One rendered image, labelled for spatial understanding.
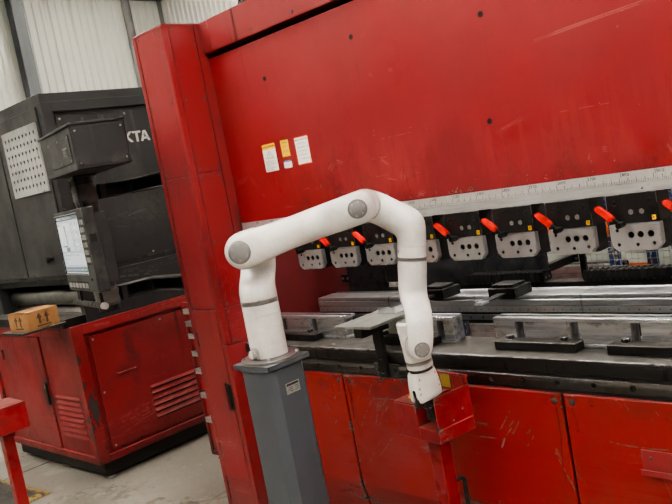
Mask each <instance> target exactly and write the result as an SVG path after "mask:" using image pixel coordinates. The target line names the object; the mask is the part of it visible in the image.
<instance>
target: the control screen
mask: <svg viewBox="0 0 672 504"><path fill-rule="evenodd" d="M55 220H56V224H57V229H58V233H59V238H60V242H61V247H62V251H63V256H64V260H65V265H66V269H67V273H83V274H89V272H88V268H87V263H86V259H85V254H84V250H83V245H82V240H81V236H80V231H79V227H78V222H77V218H76V214H74V215H70V216H65V217H60V218H55ZM68 257H70V261H71V262H69V260H68Z"/></svg>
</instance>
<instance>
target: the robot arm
mask: <svg viewBox="0 0 672 504"><path fill-rule="evenodd" d="M366 222H370V223H373V224H375V225H377V226H379V227H381V228H383V229H385V230H387V231H388V232H390V233H392V234H393V235H395V236H396V238H397V262H398V288H399V296H400V300H401V303H402V306H403V309H404V313H405V318H404V319H401V320H399V321H398V322H397V323H396V327H397V331H398V335H399V339H400V343H401V347H402V350H403V354H404V358H405V362H406V366H407V370H409V373H408V386H409V392H410V397H411V400H412V402H415V406H416V408H422V407H423V408H424V409H426V412H427V416H428V419H429V420H433V421H435V420H436V416H435V410H434V404H433V399H434V398H436V397H438V396H440V395H442V393H441V392H442V388H441V383H440V380H439V377H438V374H437V372H436V369H435V367H434V365H433V360H432V356H431V352H432V349H433V317H432V310H431V305H430V302H429V298H428V294H427V249H426V224H425V220H424V218H423V216H422V215H421V213H420V212H419V211H417V210H416V209H415V208H413V207H411V206H409V205H407V204H405V203H402V202H400V201H398V200H396V199H394V198H392V197H390V196H388V195H385V194H383V193H380V192H377V191H374V190H371V189H360V190H357V191H355V192H352V193H349V194H347V195H344V196H342V197H339V198H336V199H334V200H331V201H328V202H326V203H323V204H320V205H318V206H315V207H312V208H310V209H307V210H304V211H302V212H299V213H297V214H294V215H292V216H289V217H286V218H284V219H281V220H278V221H275V222H272V223H269V224H266V225H263V226H260V227H256V228H249V229H246V230H243V231H240V232H238V233H236V234H234V235H232V236H231V237H230V238H229V239H228V241H227V243H226V245H225V250H224V251H225V257H226V259H227V261H228V262H229V264H231V265H232V266H233V267H235V268H237V269H241V274H240V283H239V296H240V302H241V307H242V312H243V317H244V322H245V327H246V332H247V337H248V342H249V347H250V352H249V354H248V356H247V357H245V358H242V361H241V362H242V365H243V366H245V367H261V366H268V365H273V364H277V363H281V362H284V361H287V360H290V359H292V358H294V357H296V356H297V355H299V353H300V351H299V349H298V348H296V347H288V346H287V341H286V336H285V331H284V326H283V321H282V316H281V311H280V306H279V301H278V296H277V291H276V285H275V271H276V256H278V255H280V254H282V253H285V252H287V251H289V250H292V249H294V248H297V247H299V246H302V245H304V244H307V243H310V242H313V241H315V240H318V239H321V238H323V237H326V236H329V235H332V234H335V233H338V232H342V231H345V230H348V229H351V228H353V227H356V226H359V225H361V224H364V223H366Z"/></svg>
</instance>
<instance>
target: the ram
mask: <svg viewBox="0 0 672 504"><path fill-rule="evenodd" d="M209 62H210V67H211V72H212V77H213V82H214V87H215V92H216V97H217V102H218V107H219V112H220V117H221V122H222V127H223V132H224V137H225V142H226V147H227V153H228V158H229V163H230V168H231V173H232V178H233V183H234V188H235V193H236V198H237V203H238V208H239V213H240V218H241V223H248V222H255V221H262V220H270V219H277V218H285V217H289V216H292V215H294V214H297V213H299V212H302V211H304V210H307V209H310V208H312V207H315V206H318V205H320V204H323V203H326V202H328V201H331V200H334V199H336V198H339V197H342V196H344V195H347V194H349V193H352V192H355V191H357V190H360V189H371V190H374V191H377V192H380V193H383V194H385V195H388V196H390V197H392V198H394V199H396V200H398V201H400V202H404V201H412V200H419V199H427V198H434V197H442V196H449V195H457V194H464V193H472V192H479V191H487V190H494V189H501V188H509V187H516V186H524V185H531V184H539V183H546V182H554V181H561V180H569V179H576V178H584V177H591V176H599V175H606V174H613V173H621V172H628V171H636V170H643V169H651V168H658V167H666V166H672V0H353V1H351V2H348V3H346V4H343V5H341V6H338V7H336V8H333V9H331V10H329V11H326V12H324V13H321V14H319V15H316V16H314V17H311V18H309V19H307V20H304V21H302V22H299V23H297V24H294V25H292V26H290V27H287V28H285V29H282V30H280V31H277V32H275V33H272V34H270V35H268V36H265V37H263V38H260V39H258V40H255V41H253V42H250V43H248V44H246V45H243V46H241V47H238V48H236V49H233V50H231V51H228V52H226V53H224V54H221V55H219V56H216V57H214V58H211V59H209ZM303 135H307V136H308V142H309V147H310V152H311V158H312V163H308V164H303V165H298V160H297V154H296V149H295V144H294V139H293V138H295V137H299V136H303ZM286 139H287V140H288V145H289V150H290V155H291V156H287V157H283V156H282V151H281V145H280V141H282V140H286ZM270 143H274V145H275V150H276V156H277V161H278V166H279V170H276V171H271V172H266V166H265V161H264V156H263V151H262V145H266V144H270ZM288 159H291V161H292V166H293V167H290V168H285V166H284V161H283V160H288ZM664 189H672V178H664V179H656V180H648V181H640V182H632V183H624V184H615V185H607V186H599V187H591V188H583V189H575V190H567V191H558V192H550V193H542V194H534V195H526V196H518V197H510V198H502V199H493V200H485V201H477V202H469V203H461V204H453V205H445V206H436V207H428V208H420V209H416V210H417V211H419V212H420V213H421V215H422V216H423V217H424V216H433V215H442V214H450V213H459V212H468V211H477V210H486V209H495V208H504V207H513V206H521V205H530V204H539V203H548V202H557V201H566V200H575V199H584V198H593V197H601V196H610V195H619V194H628V193H637V192H646V191H655V190H664Z"/></svg>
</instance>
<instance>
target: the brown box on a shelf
mask: <svg viewBox="0 0 672 504"><path fill-rule="evenodd" d="M8 320H9V324H10V328H11V331H8V332H5V333H2V335H12V336H25V335H28V334H32V333H36V332H39V331H43V330H46V329H50V328H53V327H57V326H60V325H64V324H67V323H66V321H60V319H59V315H58V310H57V306H56V305H49V304H46V305H42V306H37V307H34V308H30V309H26V310H23V311H19V312H15V313H12V314H8Z"/></svg>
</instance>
